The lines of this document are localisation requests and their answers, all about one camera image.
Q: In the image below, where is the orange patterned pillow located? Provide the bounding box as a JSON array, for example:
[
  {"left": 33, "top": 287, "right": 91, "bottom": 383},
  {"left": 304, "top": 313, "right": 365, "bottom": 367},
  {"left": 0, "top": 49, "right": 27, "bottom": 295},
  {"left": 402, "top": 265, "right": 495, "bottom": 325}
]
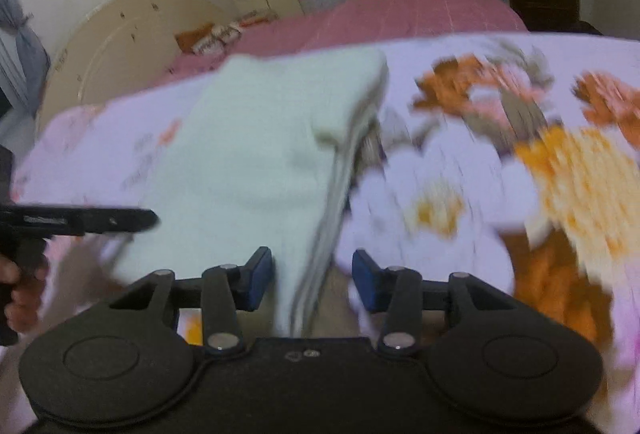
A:
[{"left": 174, "top": 21, "right": 217, "bottom": 56}]

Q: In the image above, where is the cream knit small cloth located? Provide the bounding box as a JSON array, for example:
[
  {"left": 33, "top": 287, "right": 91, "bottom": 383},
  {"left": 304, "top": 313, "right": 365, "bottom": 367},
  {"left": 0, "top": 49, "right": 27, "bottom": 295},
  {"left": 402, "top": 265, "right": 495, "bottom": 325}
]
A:
[{"left": 111, "top": 46, "right": 391, "bottom": 341}]

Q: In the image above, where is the pink bed sheet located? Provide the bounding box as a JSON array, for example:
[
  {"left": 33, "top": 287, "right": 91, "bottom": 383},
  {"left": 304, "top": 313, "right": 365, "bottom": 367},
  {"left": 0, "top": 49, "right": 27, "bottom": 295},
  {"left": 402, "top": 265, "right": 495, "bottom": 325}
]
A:
[{"left": 149, "top": 0, "right": 530, "bottom": 91}]

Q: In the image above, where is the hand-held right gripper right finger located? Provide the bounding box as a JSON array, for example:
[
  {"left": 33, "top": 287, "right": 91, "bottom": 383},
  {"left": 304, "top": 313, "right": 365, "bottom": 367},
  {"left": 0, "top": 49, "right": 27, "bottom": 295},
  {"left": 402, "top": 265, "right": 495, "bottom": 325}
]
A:
[{"left": 351, "top": 249, "right": 514, "bottom": 358}]

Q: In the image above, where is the person's left hand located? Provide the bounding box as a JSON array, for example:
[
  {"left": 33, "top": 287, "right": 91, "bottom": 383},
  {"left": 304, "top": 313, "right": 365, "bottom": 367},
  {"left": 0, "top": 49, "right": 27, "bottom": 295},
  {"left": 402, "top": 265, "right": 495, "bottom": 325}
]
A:
[{"left": 0, "top": 258, "right": 50, "bottom": 333}]

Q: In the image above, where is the grey-blue curtain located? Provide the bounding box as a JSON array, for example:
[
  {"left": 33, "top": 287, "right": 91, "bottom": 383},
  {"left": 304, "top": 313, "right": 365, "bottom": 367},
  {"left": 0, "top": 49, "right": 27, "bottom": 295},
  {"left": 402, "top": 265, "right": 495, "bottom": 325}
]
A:
[{"left": 0, "top": 0, "right": 52, "bottom": 116}]

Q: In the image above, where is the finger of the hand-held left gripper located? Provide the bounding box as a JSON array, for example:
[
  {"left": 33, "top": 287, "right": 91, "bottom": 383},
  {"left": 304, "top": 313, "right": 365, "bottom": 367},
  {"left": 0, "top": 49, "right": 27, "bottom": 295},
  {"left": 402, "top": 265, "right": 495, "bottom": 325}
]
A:
[{"left": 84, "top": 207, "right": 160, "bottom": 236}]

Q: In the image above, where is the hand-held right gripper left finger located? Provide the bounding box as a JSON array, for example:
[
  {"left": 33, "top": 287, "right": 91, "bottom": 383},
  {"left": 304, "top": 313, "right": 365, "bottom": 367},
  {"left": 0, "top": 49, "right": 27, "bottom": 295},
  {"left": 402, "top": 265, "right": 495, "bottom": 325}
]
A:
[{"left": 107, "top": 246, "right": 275, "bottom": 356}]

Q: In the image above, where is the lilac floral blanket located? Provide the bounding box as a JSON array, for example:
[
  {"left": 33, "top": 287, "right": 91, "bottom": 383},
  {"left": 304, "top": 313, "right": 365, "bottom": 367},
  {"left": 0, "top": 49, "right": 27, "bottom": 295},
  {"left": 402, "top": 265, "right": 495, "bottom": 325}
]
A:
[{"left": 12, "top": 32, "right": 640, "bottom": 434}]

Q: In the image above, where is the cream arched headboard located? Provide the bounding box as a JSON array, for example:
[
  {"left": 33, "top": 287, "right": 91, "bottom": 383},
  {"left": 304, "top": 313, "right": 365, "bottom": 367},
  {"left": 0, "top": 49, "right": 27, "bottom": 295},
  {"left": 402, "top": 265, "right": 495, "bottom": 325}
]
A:
[{"left": 36, "top": 0, "right": 237, "bottom": 126}]

